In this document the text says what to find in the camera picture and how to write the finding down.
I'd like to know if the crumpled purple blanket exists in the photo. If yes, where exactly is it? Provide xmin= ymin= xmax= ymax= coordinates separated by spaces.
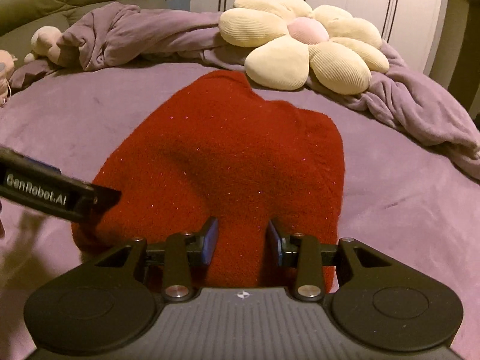
xmin=7 ymin=2 xmax=480 ymax=181

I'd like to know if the red knit sweater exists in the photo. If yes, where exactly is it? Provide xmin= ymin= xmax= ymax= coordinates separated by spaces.
xmin=71 ymin=70 xmax=346 ymax=295

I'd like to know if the cream flower-shaped pillow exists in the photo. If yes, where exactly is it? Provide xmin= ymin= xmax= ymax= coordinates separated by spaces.
xmin=218 ymin=0 xmax=391 ymax=96

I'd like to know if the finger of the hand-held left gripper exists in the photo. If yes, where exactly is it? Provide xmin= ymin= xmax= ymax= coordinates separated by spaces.
xmin=93 ymin=184 xmax=122 ymax=217

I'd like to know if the pink plush toy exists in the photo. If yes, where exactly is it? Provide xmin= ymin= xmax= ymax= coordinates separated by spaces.
xmin=0 ymin=49 xmax=19 ymax=107

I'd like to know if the cream plush toy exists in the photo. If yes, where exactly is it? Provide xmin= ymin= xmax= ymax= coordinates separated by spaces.
xmin=23 ymin=25 xmax=67 ymax=65

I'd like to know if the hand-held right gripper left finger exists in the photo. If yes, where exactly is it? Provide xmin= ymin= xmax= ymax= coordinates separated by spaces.
xmin=94 ymin=216 xmax=219 ymax=303

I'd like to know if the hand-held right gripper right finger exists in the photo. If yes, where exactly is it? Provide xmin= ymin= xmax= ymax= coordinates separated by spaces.
xmin=265 ymin=220 xmax=379 ymax=303

